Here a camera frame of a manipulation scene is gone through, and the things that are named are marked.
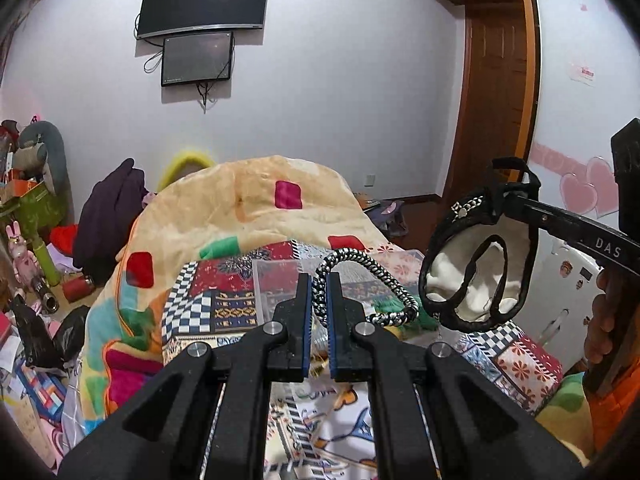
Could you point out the grey backpack on floor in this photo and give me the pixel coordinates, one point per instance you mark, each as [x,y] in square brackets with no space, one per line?
[386,215]

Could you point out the patchwork patterned bedspread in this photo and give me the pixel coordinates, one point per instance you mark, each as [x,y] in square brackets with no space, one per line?
[434,415]

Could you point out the dark purple jacket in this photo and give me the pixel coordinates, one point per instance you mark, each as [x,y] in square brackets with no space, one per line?
[106,220]

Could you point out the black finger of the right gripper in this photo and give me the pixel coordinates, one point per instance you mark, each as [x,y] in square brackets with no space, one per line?
[518,207]

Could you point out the grey plush toy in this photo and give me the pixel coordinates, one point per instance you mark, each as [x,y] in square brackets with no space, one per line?
[40,152]

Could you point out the pink rabbit plush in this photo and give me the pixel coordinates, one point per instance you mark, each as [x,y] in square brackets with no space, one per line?
[25,264]

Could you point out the small black monitor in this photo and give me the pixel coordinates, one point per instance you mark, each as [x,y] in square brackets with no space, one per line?
[196,58]

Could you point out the green cloth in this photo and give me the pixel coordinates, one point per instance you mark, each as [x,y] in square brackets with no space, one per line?
[391,311]

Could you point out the green cardboard box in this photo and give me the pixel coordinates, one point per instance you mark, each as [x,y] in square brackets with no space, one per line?
[36,211]

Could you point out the black white fabric bag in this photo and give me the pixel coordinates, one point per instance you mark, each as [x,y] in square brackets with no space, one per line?
[478,265]

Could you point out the beige fleece blanket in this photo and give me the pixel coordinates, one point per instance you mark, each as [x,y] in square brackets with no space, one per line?
[221,211]

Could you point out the right human hand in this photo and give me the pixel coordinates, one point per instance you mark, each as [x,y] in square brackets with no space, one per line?
[599,343]

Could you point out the large curved black television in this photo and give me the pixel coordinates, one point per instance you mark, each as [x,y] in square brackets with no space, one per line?
[168,17]

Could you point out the brown wooden door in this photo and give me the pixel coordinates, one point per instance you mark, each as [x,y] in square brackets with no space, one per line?
[499,84]

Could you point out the clear plastic storage box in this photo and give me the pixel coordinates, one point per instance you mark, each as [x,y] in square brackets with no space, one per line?
[276,281]

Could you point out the yellow fuzzy plush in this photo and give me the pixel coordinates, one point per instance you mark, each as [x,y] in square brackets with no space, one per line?
[184,163]

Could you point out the wall power socket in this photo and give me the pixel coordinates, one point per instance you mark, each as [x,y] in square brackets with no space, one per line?
[369,180]

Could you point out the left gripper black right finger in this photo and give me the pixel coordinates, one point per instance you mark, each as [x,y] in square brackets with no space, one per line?
[362,352]

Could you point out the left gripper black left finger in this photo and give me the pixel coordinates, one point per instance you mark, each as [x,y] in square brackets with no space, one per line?
[242,375]

